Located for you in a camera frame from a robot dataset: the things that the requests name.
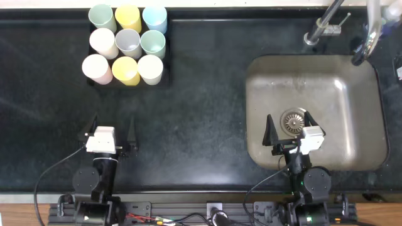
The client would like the black tray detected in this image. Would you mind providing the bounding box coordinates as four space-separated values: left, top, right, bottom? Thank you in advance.
86 18 172 89

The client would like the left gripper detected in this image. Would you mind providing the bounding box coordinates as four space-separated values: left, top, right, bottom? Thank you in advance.
77 113 139 158

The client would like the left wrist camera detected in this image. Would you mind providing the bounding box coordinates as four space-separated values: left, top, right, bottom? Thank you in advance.
85 126 117 154

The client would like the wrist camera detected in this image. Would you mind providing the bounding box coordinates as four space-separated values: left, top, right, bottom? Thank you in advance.
296 125 325 155
85 126 117 154

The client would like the white cup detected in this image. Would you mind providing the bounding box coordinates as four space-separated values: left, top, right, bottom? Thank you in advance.
137 54 164 86
89 28 119 60

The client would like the pink cup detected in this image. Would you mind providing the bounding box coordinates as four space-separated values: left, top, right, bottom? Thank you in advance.
81 53 114 85

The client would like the steel tap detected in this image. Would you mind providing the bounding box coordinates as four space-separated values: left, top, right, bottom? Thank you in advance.
302 0 384 67

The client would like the steel sink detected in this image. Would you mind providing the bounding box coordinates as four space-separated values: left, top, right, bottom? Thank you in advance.
244 55 390 172

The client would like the grey cup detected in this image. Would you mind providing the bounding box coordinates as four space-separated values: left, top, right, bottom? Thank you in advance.
114 28 143 60

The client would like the yellow cup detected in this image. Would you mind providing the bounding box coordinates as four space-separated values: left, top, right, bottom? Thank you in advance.
111 56 141 87
114 4 143 34

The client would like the blue cup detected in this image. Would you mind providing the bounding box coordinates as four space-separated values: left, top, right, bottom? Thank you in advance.
142 6 168 35

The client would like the green cup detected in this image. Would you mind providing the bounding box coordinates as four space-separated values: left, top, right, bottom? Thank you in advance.
139 30 166 60
88 3 117 33

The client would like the mounting rail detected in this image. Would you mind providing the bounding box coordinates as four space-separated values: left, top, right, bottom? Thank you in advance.
47 193 359 226

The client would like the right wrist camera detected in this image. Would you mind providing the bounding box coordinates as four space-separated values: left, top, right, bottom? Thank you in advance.
296 125 325 155

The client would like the black cable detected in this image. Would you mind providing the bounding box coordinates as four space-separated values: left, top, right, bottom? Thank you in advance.
243 137 303 226
33 143 88 226

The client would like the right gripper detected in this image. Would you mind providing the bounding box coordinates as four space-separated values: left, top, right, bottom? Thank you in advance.
262 110 327 156

